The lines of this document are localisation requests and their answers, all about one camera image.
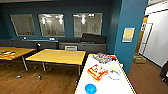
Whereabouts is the blue bowl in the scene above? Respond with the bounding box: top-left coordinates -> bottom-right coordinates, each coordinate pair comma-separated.
84,83 -> 98,94

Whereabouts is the white sofa cushion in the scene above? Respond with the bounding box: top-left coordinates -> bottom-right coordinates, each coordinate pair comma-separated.
64,45 -> 78,52

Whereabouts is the interior glass window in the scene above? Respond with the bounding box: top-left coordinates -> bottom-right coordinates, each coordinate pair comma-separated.
37,13 -> 66,38
9,13 -> 37,37
72,12 -> 104,38

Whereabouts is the yellow framed wall poster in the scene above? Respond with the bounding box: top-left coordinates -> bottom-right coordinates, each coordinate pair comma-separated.
121,27 -> 136,43

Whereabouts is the white-framed glass door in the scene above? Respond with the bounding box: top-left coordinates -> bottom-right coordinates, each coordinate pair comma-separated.
137,16 -> 155,56

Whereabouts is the small orange table item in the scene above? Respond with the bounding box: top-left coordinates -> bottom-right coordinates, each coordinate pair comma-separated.
1,50 -> 17,58

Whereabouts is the dark grey sofa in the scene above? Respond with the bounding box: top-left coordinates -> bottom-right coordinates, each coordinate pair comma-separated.
0,39 -> 60,52
58,32 -> 108,55

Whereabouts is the colourful game box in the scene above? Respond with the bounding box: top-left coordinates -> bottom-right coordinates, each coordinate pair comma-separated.
91,52 -> 118,65

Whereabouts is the orange plastic toy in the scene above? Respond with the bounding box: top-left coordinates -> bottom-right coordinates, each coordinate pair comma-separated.
86,64 -> 109,82

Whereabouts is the cardboard box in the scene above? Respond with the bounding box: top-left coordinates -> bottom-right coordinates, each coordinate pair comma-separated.
132,55 -> 148,65

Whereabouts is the black wheeled cart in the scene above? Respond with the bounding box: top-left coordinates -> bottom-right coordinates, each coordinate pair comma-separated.
159,59 -> 168,83

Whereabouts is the yellow white-topped gaming table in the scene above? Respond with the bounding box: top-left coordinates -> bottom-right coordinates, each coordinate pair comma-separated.
73,52 -> 137,94

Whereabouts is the yellow low table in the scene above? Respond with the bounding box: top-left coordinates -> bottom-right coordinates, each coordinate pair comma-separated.
25,48 -> 87,81
0,46 -> 37,72

